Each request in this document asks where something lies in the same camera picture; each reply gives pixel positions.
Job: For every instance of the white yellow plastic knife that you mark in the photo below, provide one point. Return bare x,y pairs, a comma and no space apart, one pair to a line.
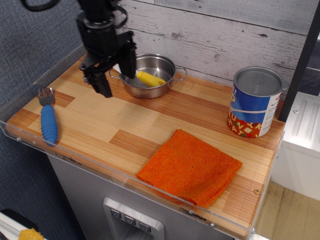
144,80

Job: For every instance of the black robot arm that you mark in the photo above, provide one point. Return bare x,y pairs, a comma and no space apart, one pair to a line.
98,10

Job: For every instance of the black right post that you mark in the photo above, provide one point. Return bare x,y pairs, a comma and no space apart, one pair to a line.
303,61

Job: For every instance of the orange knitted cloth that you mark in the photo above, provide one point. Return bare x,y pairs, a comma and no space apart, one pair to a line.
190,169

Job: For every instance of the clear acrylic table guard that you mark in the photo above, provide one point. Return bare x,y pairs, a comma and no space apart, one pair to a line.
115,137

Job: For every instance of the blue handled fork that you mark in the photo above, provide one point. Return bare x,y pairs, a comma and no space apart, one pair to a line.
49,127

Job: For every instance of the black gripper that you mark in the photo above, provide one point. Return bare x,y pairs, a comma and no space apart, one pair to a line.
106,48

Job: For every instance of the grey toy fridge cabinet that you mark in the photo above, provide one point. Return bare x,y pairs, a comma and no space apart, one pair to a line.
107,210

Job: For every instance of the stainless steel pot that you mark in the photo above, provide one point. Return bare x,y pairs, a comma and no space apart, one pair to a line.
157,65

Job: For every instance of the blue soup can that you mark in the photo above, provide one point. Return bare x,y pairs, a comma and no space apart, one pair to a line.
254,99

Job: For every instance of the white toy appliance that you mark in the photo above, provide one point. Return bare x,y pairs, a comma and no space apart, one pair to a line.
297,164

